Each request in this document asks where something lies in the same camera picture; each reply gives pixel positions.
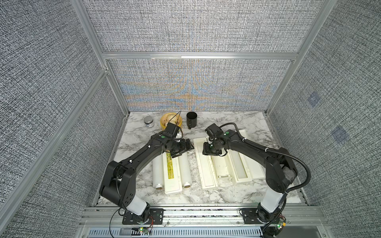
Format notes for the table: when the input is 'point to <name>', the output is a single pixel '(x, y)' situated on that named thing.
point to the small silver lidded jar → (149, 121)
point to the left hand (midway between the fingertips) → (191, 149)
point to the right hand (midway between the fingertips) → (204, 149)
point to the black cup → (191, 119)
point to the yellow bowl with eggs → (171, 118)
